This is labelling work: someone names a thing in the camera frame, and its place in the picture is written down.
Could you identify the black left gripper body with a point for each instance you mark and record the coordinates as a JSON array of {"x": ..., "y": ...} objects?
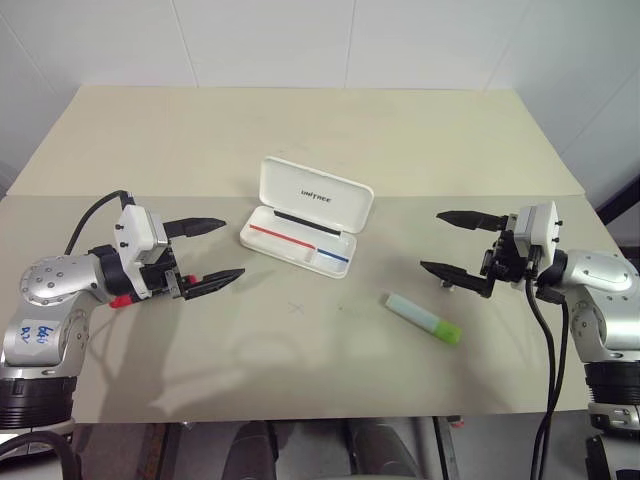
[{"x": 157, "y": 282}]

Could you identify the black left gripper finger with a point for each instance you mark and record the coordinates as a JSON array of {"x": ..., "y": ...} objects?
[
  {"x": 197, "y": 226},
  {"x": 212, "y": 282}
]

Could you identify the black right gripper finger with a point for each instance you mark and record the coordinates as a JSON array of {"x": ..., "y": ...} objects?
[
  {"x": 467, "y": 219},
  {"x": 455, "y": 274}
]

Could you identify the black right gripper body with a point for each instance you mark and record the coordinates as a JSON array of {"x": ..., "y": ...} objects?
[{"x": 507, "y": 265}]

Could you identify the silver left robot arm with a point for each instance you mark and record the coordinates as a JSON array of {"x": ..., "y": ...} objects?
[{"x": 47, "y": 285}]

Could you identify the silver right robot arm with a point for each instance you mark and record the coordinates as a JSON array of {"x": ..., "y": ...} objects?
[{"x": 597, "y": 280}]

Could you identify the white open pencil case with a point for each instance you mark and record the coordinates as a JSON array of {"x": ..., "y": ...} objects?
[{"x": 315, "y": 200}]

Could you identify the red left wrist clip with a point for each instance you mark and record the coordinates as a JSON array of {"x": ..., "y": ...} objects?
[{"x": 120, "y": 301}]

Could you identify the green highlighter with clear cap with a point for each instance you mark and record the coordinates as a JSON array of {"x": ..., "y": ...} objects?
[{"x": 425, "y": 320}]

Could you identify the red pen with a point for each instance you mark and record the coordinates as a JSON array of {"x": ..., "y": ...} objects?
[{"x": 280, "y": 235}]

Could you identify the black pen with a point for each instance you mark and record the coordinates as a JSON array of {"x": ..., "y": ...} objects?
[{"x": 310, "y": 224}]

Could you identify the blue pen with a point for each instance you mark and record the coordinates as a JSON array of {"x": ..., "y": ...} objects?
[{"x": 332, "y": 255}]

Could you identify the dark rounded shape under table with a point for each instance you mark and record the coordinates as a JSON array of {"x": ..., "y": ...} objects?
[
  {"x": 382, "y": 450},
  {"x": 257, "y": 450}
]

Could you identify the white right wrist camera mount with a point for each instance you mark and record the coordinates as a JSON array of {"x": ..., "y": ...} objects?
[{"x": 540, "y": 227}]

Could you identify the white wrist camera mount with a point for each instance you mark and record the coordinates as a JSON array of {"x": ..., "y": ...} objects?
[
  {"x": 540, "y": 227},
  {"x": 137, "y": 232}
]

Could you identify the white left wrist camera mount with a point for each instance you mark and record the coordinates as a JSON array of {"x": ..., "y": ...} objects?
[{"x": 137, "y": 232}]

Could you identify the black frame beside table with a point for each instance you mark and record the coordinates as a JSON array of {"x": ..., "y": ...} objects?
[{"x": 620, "y": 205}]

